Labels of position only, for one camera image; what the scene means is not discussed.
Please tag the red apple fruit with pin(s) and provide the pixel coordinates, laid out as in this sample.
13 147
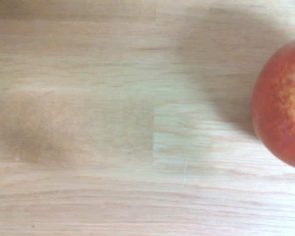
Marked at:
280 103

